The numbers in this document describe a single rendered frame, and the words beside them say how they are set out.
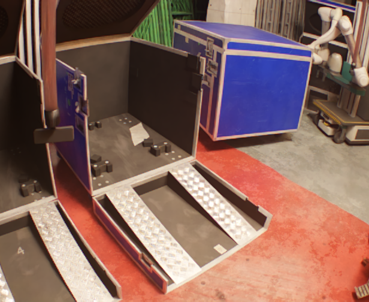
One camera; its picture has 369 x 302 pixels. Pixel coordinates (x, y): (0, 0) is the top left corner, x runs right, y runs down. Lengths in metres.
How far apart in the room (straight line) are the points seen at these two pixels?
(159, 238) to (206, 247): 0.30
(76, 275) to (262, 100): 2.11
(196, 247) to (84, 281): 0.72
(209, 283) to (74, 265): 0.76
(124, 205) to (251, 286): 0.94
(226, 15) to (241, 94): 1.50
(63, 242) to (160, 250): 0.57
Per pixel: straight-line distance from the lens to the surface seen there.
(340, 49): 6.17
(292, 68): 2.98
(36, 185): 2.11
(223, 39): 2.50
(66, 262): 1.79
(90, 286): 1.71
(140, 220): 1.96
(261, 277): 1.89
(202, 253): 1.92
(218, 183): 2.34
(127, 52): 2.95
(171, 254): 1.84
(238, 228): 2.09
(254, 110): 2.85
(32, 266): 1.88
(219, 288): 1.78
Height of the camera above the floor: 1.44
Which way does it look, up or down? 30 degrees down
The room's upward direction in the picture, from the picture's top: 4 degrees clockwise
